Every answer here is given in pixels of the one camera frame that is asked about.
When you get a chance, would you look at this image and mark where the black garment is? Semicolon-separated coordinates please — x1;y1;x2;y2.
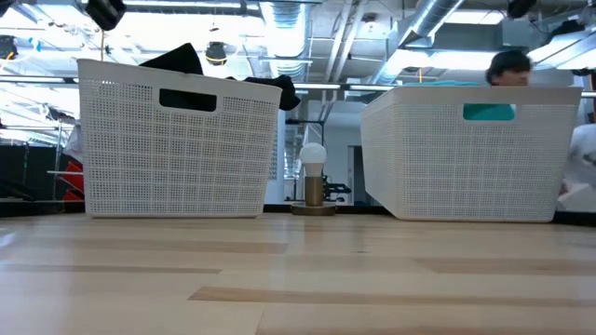
226;74;302;112
138;42;219;114

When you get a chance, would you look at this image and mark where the teal garment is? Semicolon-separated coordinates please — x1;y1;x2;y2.
402;79;517;122

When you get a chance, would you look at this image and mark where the white bulb brass lamp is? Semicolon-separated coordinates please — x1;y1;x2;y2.
291;141;337;217

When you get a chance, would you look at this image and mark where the black background equipment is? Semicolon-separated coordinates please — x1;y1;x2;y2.
320;175;353;204

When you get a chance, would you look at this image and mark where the white mesh laundry basket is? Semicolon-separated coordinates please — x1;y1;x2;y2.
359;85;584;222
76;58;284;219

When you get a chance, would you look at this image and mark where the black ceiling dome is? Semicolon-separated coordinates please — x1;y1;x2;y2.
204;40;228;67

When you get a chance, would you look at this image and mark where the red storage bin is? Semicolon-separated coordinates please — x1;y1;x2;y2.
62;160;86;202

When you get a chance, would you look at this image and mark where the person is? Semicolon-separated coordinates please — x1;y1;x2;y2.
484;49;596;213

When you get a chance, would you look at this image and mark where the black overhead device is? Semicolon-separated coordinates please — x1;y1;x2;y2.
85;0;128;32
506;0;537;20

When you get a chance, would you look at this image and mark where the silver ventilation duct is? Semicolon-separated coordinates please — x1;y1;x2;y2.
372;0;467;85
259;0;308;80

